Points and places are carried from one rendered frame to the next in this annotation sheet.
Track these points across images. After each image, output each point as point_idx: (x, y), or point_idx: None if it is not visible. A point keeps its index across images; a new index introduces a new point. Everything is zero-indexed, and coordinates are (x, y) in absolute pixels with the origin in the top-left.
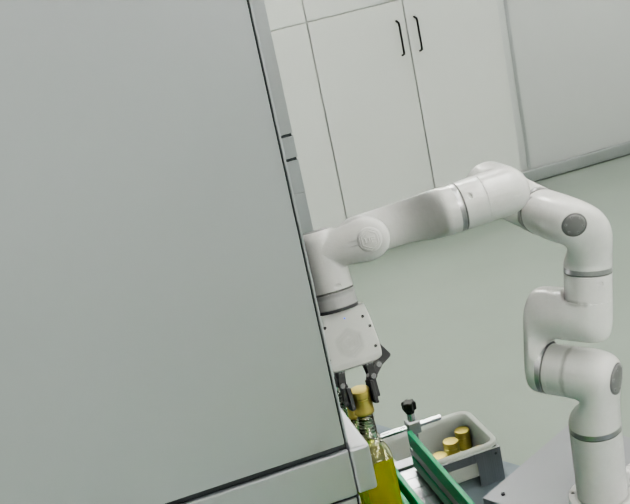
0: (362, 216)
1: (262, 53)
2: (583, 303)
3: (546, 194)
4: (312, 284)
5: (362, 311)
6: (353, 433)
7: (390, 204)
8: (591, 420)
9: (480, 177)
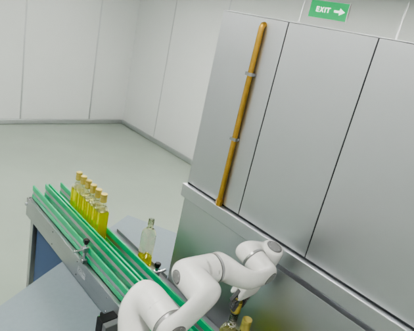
0: (254, 247)
1: (209, 80)
2: None
3: (163, 296)
4: (196, 139)
5: None
6: (188, 185)
7: (255, 270)
8: None
9: (200, 256)
